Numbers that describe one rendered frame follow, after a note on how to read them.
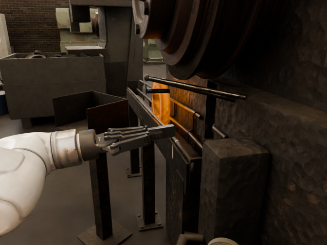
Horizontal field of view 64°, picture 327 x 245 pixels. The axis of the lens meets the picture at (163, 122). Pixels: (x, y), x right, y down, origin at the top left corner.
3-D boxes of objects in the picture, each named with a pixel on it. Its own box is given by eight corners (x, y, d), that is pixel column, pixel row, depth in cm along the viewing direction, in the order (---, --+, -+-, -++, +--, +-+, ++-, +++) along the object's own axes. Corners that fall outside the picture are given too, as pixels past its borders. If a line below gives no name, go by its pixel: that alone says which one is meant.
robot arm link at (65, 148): (58, 176, 60) (84, 171, 61) (48, 140, 57) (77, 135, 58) (62, 158, 68) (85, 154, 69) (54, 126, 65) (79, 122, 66)
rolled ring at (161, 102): (154, 130, 108) (162, 129, 109) (164, 121, 90) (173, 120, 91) (150, 87, 111) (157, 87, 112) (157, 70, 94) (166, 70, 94)
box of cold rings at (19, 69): (102, 103, 383) (98, 47, 357) (109, 120, 308) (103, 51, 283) (24, 109, 353) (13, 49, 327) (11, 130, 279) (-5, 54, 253)
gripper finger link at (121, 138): (103, 135, 64) (103, 137, 62) (148, 128, 66) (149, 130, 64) (106, 149, 65) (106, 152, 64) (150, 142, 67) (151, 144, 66)
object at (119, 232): (103, 213, 151) (92, 90, 127) (134, 235, 135) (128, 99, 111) (71, 232, 136) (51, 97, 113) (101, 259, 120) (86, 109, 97)
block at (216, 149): (239, 231, 59) (251, 133, 52) (260, 259, 52) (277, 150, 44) (195, 240, 57) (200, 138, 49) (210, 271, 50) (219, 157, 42)
